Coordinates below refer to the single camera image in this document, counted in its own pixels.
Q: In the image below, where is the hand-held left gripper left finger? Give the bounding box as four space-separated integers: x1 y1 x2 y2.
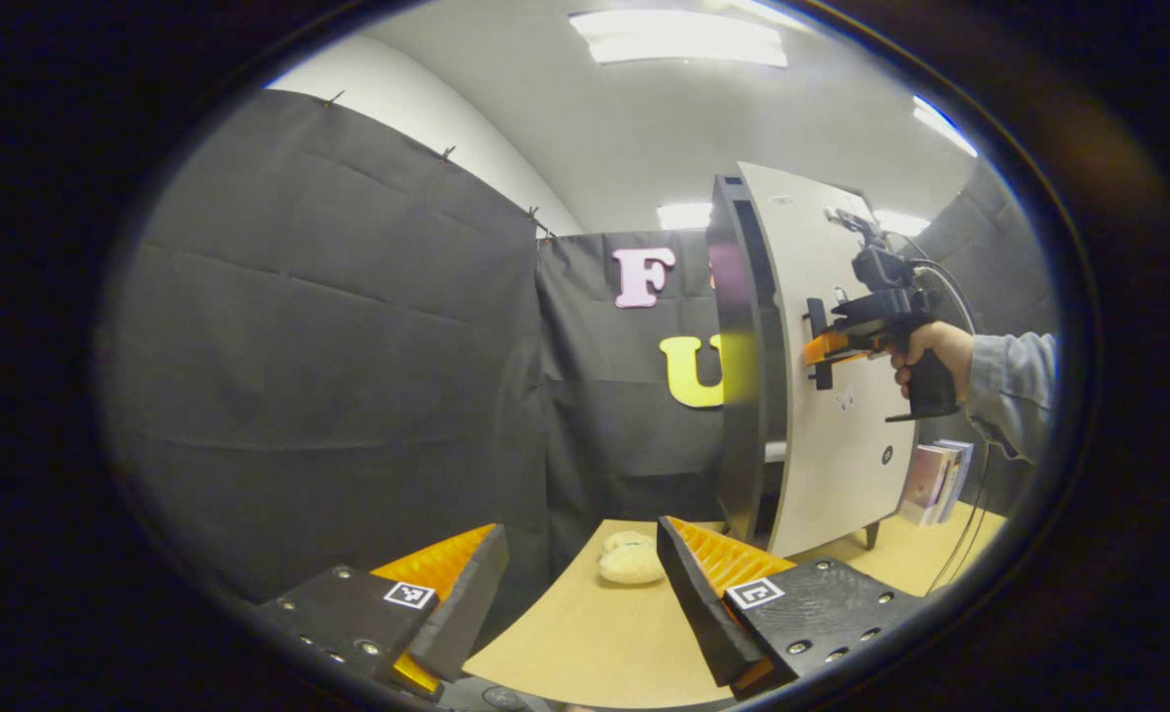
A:
253 522 511 703

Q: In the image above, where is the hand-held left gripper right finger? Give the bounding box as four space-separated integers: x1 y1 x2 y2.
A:
655 514 928 701

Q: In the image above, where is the black door handle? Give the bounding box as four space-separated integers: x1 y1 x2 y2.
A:
805 297 834 392

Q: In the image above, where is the dark grey cabinet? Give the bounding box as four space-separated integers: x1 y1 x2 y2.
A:
705 173 887 552

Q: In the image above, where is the white cabinet door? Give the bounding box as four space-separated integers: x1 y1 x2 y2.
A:
738 161 919 558

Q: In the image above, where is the cream plush toy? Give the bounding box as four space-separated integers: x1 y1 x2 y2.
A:
597 531 668 585

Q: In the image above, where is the blue grey book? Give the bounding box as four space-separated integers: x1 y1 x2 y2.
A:
945 439 976 521

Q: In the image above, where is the white spine book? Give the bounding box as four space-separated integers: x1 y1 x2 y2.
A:
936 442 966 524

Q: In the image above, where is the black backdrop cloth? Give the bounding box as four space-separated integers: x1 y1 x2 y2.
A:
100 89 1058 604

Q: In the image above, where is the large ceiling light panel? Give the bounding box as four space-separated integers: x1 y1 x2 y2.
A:
569 9 789 69

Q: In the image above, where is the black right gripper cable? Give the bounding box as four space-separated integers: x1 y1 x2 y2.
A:
881 229 993 596

